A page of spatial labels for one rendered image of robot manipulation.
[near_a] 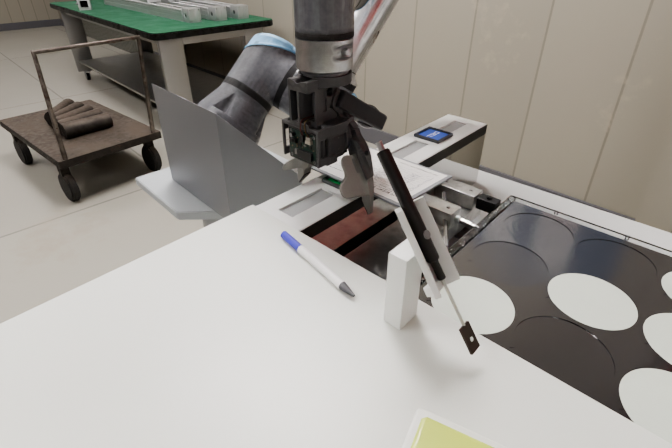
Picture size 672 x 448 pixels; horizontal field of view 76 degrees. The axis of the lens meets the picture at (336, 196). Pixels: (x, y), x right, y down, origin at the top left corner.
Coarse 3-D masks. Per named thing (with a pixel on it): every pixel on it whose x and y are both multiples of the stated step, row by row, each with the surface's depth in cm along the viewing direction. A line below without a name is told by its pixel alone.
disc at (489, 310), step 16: (464, 288) 56; (480, 288) 56; (496, 288) 56; (432, 304) 53; (448, 304) 53; (464, 304) 53; (480, 304) 53; (496, 304) 53; (512, 304) 53; (464, 320) 51; (480, 320) 51; (496, 320) 51; (512, 320) 51
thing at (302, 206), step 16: (448, 128) 90; (464, 128) 89; (400, 144) 81; (416, 144) 82; (432, 144) 81; (448, 144) 81; (416, 160) 75; (320, 176) 70; (288, 192) 65; (304, 192) 65; (320, 192) 66; (336, 192) 65; (272, 208) 61; (288, 208) 62; (304, 208) 62; (320, 208) 61; (336, 208) 61; (288, 224) 58; (304, 224) 58
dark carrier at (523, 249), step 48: (480, 240) 65; (528, 240) 65; (576, 240) 65; (624, 240) 65; (528, 288) 56; (624, 288) 56; (528, 336) 49; (576, 336) 49; (624, 336) 49; (576, 384) 44
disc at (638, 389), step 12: (636, 372) 45; (648, 372) 45; (660, 372) 45; (624, 384) 43; (636, 384) 43; (648, 384) 43; (660, 384) 43; (624, 396) 42; (636, 396) 42; (648, 396) 42; (660, 396) 42; (624, 408) 41; (636, 408) 41; (648, 408) 41; (660, 408) 41; (636, 420) 40; (648, 420) 40; (660, 420) 40; (660, 432) 39
